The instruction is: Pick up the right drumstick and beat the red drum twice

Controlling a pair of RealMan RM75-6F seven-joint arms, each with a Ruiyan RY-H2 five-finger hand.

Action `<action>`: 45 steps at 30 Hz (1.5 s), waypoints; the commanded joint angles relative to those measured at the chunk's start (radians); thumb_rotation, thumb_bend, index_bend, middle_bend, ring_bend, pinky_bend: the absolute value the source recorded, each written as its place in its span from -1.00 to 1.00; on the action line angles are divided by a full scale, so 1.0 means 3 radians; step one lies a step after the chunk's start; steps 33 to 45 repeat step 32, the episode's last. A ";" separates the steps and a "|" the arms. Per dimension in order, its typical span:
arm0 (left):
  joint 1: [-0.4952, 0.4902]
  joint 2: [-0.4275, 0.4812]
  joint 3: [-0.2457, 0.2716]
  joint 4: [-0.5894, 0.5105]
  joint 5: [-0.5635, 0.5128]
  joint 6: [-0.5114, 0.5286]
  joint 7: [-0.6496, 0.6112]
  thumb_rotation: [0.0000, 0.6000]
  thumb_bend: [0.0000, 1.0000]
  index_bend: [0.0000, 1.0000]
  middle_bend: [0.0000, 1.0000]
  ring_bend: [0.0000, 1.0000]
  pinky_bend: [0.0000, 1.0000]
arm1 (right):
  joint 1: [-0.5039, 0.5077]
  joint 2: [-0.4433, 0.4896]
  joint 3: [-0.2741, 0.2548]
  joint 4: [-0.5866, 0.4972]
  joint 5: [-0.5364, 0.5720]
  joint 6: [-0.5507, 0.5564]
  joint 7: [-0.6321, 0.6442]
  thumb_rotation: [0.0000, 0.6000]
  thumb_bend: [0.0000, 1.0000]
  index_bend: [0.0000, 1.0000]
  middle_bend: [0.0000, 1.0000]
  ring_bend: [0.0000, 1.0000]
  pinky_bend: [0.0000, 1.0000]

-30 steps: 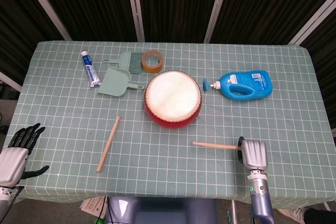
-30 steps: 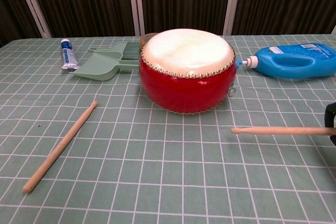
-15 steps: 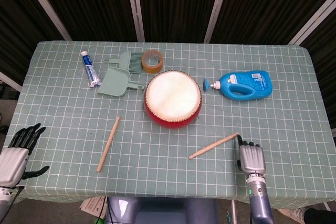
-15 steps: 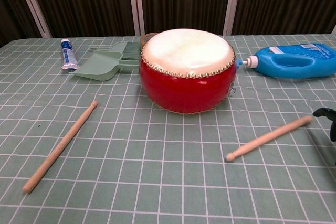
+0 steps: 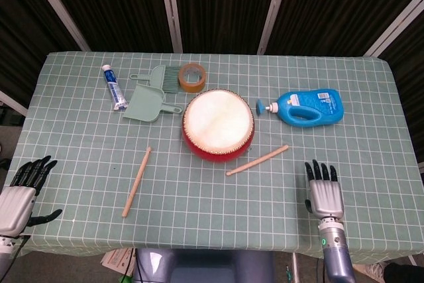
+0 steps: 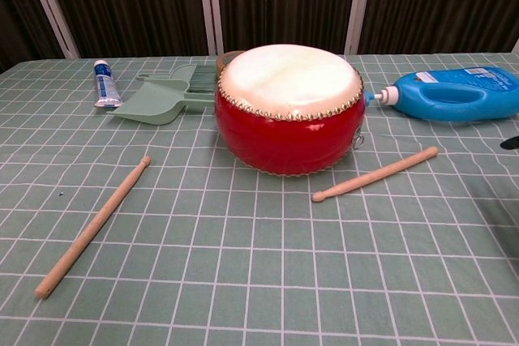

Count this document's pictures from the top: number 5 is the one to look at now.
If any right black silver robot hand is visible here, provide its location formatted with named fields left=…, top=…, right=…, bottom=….
left=303, top=159, right=345, bottom=220

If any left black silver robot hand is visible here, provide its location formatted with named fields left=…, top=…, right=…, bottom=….
left=0, top=155, right=63, bottom=236

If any green checked tablecloth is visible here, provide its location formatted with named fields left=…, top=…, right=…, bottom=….
left=6, top=51, right=424, bottom=264

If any grey blue robot torso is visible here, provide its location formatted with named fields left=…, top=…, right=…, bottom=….
left=132, top=248, right=276, bottom=283

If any blue white toothpaste tube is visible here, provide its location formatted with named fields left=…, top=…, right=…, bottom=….
left=101, top=64, right=129, bottom=112

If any brown packing tape roll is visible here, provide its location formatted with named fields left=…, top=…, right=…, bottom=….
left=178, top=63, right=207, bottom=93

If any metal table leg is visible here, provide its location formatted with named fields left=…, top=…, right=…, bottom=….
left=291, top=253, right=301, bottom=283

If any red drum with white skin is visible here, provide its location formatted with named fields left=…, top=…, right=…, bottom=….
left=181, top=88, right=256, bottom=164

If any white partition frame post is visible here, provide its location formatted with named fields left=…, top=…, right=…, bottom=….
left=256, top=0, right=294, bottom=55
left=157, top=0, right=184, bottom=54
left=363, top=0, right=424, bottom=57
left=0, top=89, right=29, bottom=117
left=23, top=0, right=91, bottom=52

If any green plastic dustpan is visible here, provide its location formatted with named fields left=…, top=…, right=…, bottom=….
left=122, top=84, right=184, bottom=123

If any green plastic hand brush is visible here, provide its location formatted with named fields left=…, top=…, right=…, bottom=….
left=129, top=66, right=181, bottom=93

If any blue detergent pump bottle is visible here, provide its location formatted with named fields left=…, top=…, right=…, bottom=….
left=256, top=87, right=345, bottom=128

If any cardboard box with print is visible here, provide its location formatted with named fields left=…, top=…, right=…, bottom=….
left=101, top=249, right=136, bottom=278

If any wooden drumstick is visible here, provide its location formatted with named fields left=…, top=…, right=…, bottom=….
left=226, top=144, right=290, bottom=177
left=121, top=146, right=152, bottom=219

